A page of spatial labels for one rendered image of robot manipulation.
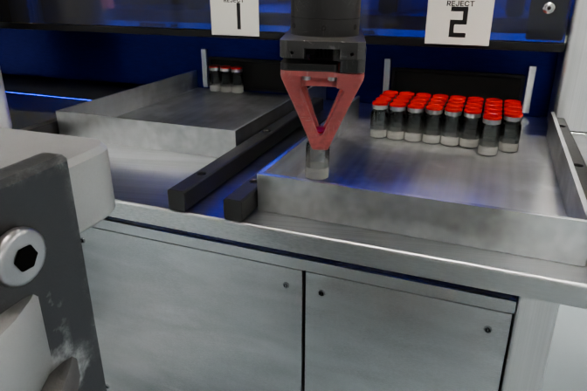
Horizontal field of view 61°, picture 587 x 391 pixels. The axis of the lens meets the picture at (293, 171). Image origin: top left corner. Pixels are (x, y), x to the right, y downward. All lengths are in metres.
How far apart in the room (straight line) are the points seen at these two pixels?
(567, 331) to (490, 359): 1.01
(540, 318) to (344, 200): 0.54
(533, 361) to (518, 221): 0.56
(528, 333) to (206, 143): 0.60
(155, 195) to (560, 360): 1.50
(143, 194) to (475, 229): 0.30
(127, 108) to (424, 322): 0.60
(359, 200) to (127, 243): 0.77
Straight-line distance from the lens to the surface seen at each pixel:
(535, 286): 0.40
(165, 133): 0.62
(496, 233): 0.41
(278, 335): 1.04
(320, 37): 0.40
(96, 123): 0.68
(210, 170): 0.49
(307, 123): 0.43
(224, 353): 1.14
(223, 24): 0.85
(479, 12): 0.74
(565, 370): 1.78
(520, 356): 0.94
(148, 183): 0.53
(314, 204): 0.43
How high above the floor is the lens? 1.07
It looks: 21 degrees down
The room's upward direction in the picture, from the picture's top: straight up
